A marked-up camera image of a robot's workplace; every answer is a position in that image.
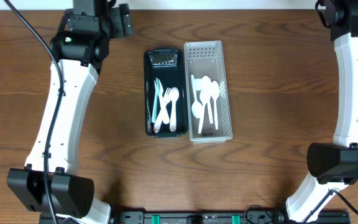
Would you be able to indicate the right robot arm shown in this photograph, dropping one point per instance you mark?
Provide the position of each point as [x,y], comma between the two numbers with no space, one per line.
[332,167]

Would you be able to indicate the clear white plastic basket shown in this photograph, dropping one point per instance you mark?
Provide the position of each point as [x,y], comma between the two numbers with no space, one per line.
[206,58]

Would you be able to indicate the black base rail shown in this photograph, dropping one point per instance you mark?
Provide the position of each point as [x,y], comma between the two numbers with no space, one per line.
[250,216]

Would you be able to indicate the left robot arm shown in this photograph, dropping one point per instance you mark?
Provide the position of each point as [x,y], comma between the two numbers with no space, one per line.
[49,183]

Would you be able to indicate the mint green plastic fork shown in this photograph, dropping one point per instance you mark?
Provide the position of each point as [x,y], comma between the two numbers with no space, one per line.
[157,92]

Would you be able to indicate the thick white plastic spoon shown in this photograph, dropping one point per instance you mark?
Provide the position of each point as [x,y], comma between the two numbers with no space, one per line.
[174,95]

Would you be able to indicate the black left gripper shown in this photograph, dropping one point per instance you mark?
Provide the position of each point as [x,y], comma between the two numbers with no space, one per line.
[120,21]

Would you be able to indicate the white plastic fork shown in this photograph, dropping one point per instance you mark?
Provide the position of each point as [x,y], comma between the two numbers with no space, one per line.
[158,122]
[165,117]

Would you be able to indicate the dark green plastic basket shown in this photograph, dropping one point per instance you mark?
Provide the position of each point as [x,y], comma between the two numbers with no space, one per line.
[166,64]

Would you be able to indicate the white label in basket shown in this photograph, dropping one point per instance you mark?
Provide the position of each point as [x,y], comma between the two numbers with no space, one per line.
[198,84]

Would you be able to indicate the thin white spoon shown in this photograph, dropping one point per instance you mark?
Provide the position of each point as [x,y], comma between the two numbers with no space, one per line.
[196,105]
[206,84]
[205,98]
[215,96]

